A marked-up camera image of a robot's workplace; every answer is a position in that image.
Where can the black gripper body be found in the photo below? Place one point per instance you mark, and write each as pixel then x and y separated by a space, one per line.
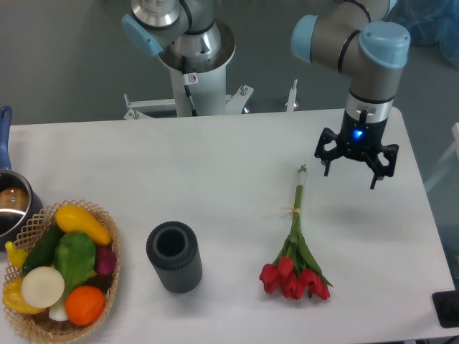
pixel 358 140

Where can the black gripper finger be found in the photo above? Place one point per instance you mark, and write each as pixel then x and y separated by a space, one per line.
pixel 329 148
pixel 381 160

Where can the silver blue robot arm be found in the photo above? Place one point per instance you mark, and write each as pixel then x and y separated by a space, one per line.
pixel 354 39

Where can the blue plastic bag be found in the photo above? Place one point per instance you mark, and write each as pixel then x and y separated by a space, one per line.
pixel 430 23

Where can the red tulip bouquet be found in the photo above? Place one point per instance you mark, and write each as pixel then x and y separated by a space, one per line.
pixel 295 271

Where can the black device at table edge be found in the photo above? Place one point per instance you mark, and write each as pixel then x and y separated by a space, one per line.
pixel 446 308

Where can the dark grey ribbed vase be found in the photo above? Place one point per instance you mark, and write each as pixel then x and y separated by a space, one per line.
pixel 172 249

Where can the purple red onion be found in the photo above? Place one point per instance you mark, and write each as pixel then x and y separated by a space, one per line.
pixel 105 261

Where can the yellow squash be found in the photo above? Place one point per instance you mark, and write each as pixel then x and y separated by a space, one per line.
pixel 71 218

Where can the green lettuce leaf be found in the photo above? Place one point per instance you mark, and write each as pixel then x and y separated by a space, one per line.
pixel 74 259

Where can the orange fruit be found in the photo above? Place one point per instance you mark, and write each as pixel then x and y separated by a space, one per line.
pixel 84 305

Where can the green cucumber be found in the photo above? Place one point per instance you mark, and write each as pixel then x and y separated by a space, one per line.
pixel 43 252

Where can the white leek stalk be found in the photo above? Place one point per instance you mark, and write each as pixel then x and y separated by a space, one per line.
pixel 57 311

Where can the white round radish slice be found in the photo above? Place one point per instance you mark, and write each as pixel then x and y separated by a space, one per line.
pixel 42 287

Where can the yellow banana tip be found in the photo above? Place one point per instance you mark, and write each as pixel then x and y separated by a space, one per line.
pixel 16 257

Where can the woven wicker basket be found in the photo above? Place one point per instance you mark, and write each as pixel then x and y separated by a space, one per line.
pixel 40 328

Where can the yellow bell pepper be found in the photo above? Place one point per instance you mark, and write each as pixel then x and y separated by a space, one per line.
pixel 13 299

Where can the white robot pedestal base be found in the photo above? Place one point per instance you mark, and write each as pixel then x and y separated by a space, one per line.
pixel 197 66

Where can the blue handled saucepan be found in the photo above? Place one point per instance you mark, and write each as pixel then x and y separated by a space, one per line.
pixel 19 202

